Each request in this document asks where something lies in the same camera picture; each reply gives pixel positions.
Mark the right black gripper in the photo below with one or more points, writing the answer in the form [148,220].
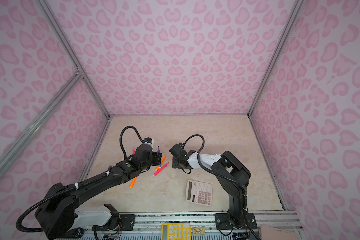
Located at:
[174,163]

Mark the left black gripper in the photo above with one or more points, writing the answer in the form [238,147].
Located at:
[158,158]

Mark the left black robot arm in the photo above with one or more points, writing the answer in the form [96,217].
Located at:
[58,213]

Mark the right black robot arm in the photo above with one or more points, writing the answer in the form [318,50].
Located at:
[230,172]

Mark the orange highlighter pen upper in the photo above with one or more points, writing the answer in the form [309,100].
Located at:
[162,160]

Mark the orange highlighter pen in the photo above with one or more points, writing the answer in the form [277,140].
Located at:
[162,160]
[133,183]

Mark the orange highlighter pen lower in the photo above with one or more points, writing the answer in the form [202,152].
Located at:
[133,183]

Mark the pink desk calculator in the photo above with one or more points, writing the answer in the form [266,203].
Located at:
[199,193]

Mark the yellow calculator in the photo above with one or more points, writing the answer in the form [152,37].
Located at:
[176,231]

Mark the small brown circuit board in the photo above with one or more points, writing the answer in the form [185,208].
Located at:
[199,231]

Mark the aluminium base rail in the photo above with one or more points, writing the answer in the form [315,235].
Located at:
[147,226]

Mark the aluminium frame strut left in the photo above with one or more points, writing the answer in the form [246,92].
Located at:
[10,156]

